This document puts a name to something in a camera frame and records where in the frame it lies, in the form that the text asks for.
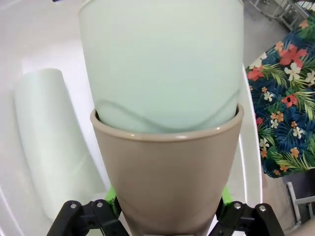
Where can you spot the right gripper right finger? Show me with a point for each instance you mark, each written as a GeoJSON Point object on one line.
{"type": "Point", "coordinates": [248, 221]}

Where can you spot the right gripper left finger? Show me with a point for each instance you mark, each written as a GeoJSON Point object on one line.
{"type": "Point", "coordinates": [83, 218]}

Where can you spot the brown plastic cup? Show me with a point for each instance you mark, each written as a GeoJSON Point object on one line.
{"type": "Point", "coordinates": [167, 177]}

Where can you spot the pale green plastic cup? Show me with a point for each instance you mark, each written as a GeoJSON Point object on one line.
{"type": "Point", "coordinates": [160, 61]}

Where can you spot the white plastic basket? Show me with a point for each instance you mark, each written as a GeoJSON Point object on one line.
{"type": "Point", "coordinates": [49, 37]}

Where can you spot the floral hawaiian shirt torso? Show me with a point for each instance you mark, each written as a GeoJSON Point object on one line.
{"type": "Point", "coordinates": [283, 110]}

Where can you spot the white metal table frame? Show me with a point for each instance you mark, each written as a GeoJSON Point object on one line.
{"type": "Point", "coordinates": [283, 9]}

